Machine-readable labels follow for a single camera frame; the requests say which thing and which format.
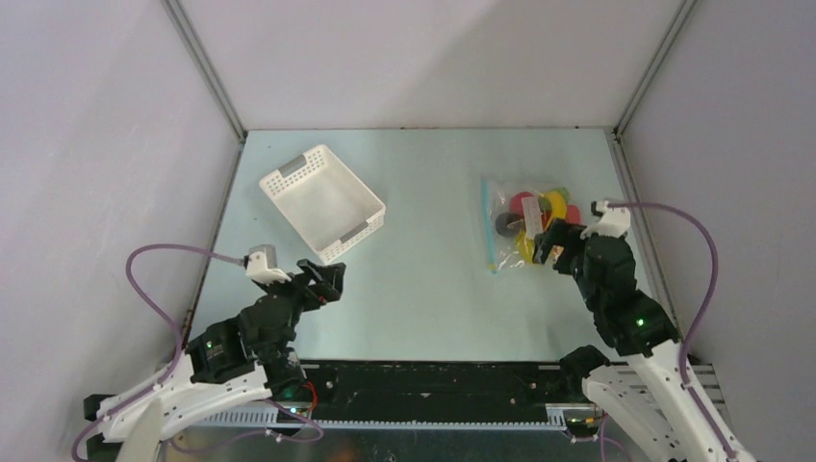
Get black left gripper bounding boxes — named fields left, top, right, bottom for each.
left=256, top=258, right=345, bottom=326

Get yellow green fruit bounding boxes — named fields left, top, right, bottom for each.
left=538, top=190, right=569, bottom=218

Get clear zip bag blue zipper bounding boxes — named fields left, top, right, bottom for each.
left=480, top=178, right=564, bottom=274

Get dark purple fruit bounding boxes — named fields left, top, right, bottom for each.
left=494, top=212, right=525, bottom=239

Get red round fruit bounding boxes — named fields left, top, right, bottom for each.
left=509, top=192, right=538, bottom=216

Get yellow banana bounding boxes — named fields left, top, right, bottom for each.
left=515, top=231, right=540, bottom=264

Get green star fruit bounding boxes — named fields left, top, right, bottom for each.
left=553, top=187, right=571, bottom=202

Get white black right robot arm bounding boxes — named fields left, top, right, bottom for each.
left=535, top=218, right=755, bottom=461

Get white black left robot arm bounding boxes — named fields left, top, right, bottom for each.
left=80, top=247, right=346, bottom=461

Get white perforated plastic basket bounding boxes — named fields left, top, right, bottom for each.
left=259, top=144, right=387, bottom=264

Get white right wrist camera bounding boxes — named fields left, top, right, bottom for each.
left=580, top=200, right=632, bottom=240

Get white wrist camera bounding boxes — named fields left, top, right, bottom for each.
left=244, top=244, right=292, bottom=286
left=580, top=200, right=632, bottom=240

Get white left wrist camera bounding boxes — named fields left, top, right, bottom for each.
left=244, top=244, right=292, bottom=286

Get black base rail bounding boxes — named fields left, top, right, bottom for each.
left=265, top=360, right=589, bottom=424

